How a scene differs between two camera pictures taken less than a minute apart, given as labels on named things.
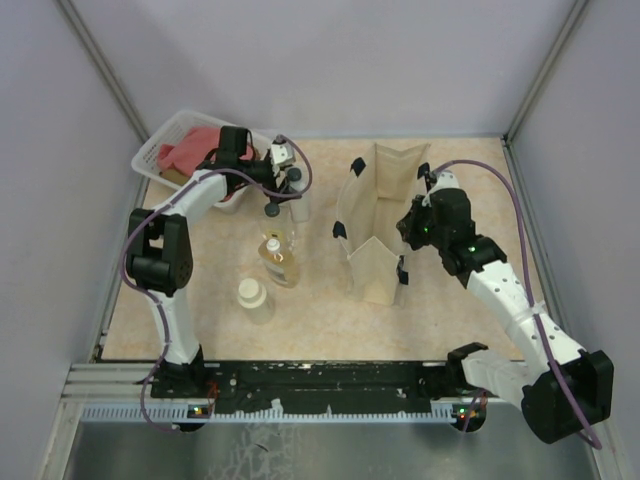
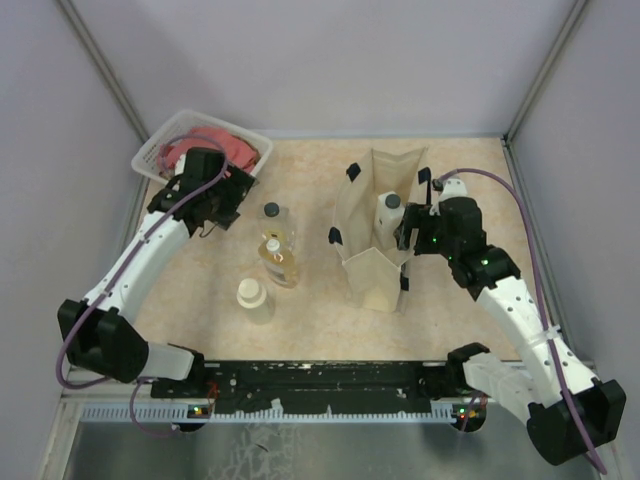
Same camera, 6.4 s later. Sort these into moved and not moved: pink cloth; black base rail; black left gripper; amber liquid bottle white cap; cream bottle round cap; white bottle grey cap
Moved: black left gripper; white bottle grey cap
Not moved: black base rail; pink cloth; cream bottle round cap; amber liquid bottle white cap
